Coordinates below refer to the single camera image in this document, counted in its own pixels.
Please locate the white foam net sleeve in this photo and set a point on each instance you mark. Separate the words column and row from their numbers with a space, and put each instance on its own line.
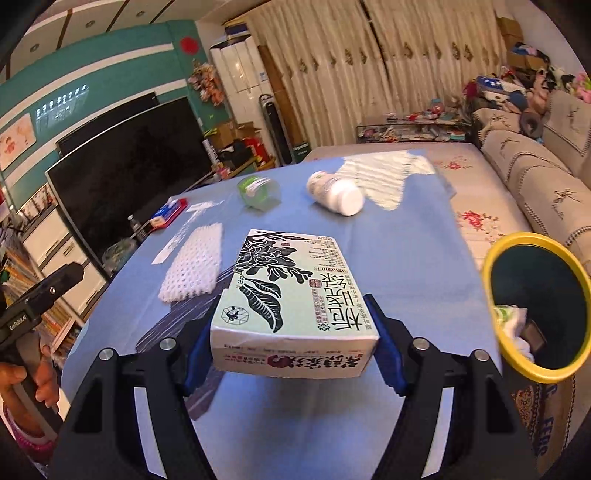
column 194, row 263

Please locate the pile of plush toys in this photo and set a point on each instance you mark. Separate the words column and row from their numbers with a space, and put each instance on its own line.
column 549, row 78

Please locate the clear plastic bottle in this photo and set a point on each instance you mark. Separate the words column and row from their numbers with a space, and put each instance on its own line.
column 135, row 228

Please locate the low glass table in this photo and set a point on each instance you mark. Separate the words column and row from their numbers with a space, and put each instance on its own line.
column 406, row 131

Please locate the white paper strip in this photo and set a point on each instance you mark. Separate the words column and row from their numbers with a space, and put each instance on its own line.
column 178, row 237

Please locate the white bottle with green label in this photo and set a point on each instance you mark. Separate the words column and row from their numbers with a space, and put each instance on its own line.
column 334, row 189

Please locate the white lace cloth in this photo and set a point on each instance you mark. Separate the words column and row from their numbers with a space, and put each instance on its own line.
column 388, row 177

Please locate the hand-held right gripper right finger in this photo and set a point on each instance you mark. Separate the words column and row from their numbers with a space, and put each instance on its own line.
column 390, row 355

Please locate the glass bowl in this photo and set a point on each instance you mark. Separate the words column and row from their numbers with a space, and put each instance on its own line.
column 117, row 254

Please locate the black tower fan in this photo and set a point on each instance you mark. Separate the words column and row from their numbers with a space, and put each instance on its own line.
column 272, row 124

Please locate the person's left hand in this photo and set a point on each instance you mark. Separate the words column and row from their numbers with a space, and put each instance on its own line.
column 11, row 378

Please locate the open cardboard box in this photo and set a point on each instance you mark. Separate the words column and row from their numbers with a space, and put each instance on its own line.
column 226, row 134

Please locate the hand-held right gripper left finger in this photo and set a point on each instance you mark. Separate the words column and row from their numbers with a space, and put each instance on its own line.
column 201, row 355

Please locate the red round wall decoration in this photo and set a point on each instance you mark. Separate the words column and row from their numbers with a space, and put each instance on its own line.
column 189, row 45

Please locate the stacked cardboard boxes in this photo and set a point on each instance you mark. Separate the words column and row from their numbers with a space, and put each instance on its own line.
column 510, row 32

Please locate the person's left forearm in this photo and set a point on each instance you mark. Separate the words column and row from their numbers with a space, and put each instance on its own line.
column 23, row 438

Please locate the beige embroidered curtains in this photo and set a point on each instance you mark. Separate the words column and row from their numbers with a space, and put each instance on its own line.
column 369, row 69

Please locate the shelf of books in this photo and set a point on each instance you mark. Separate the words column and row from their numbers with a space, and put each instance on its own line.
column 18, row 263

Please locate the pale green flower-print box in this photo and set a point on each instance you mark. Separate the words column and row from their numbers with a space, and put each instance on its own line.
column 286, row 286

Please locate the television cabinet with drawers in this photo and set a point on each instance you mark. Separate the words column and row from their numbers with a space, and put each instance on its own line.
column 55, row 249

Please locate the beige sofa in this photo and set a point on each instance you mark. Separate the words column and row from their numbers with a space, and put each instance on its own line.
column 531, row 161

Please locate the black television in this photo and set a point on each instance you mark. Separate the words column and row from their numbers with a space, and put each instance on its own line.
column 124, row 184

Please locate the yellow-rimmed dark trash bin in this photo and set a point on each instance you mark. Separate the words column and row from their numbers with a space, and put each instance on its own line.
column 545, row 286

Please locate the hanging flower decoration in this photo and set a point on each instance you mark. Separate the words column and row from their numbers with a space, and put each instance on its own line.
column 207, row 83

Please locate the wall poster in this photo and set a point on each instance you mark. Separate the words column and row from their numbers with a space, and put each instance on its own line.
column 16, row 138

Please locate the red and blue tissue pack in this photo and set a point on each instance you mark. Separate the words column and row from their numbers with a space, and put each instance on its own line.
column 166, row 214

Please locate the small green box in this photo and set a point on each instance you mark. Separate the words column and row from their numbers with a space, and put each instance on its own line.
column 300, row 150

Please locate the white tissue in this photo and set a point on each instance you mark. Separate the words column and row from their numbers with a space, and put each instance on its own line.
column 515, row 323

